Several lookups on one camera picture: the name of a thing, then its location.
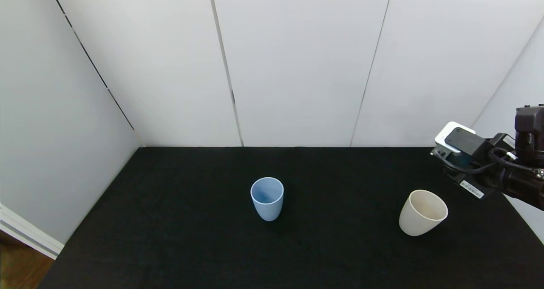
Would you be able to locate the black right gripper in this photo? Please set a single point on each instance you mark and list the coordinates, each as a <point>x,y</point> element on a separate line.
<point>471,188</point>

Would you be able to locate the cream plastic cup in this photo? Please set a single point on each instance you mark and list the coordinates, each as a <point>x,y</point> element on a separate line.
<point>414,221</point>

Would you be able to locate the black felt table cover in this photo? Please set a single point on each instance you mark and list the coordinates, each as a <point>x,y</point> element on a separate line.
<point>191,238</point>

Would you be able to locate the light blue plastic cup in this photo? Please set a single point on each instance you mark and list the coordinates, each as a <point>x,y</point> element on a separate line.
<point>267,210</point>

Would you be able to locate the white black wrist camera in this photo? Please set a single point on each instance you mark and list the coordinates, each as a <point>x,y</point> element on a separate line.
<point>461,138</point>

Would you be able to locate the white wall baseboard trim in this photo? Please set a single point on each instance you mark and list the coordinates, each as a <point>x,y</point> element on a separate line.
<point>29,233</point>

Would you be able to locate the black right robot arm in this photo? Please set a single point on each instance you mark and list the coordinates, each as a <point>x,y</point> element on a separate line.
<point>529,127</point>

